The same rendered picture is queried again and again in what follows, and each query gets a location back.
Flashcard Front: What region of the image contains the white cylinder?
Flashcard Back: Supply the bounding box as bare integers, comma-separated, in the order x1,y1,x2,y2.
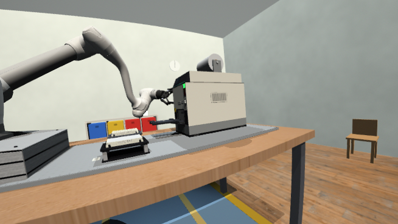
197,54,223,72

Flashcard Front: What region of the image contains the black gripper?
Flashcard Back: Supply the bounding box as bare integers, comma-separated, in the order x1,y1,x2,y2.
156,88,173,105

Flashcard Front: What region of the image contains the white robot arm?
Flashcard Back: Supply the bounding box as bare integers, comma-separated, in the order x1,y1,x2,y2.
0,26,159,140

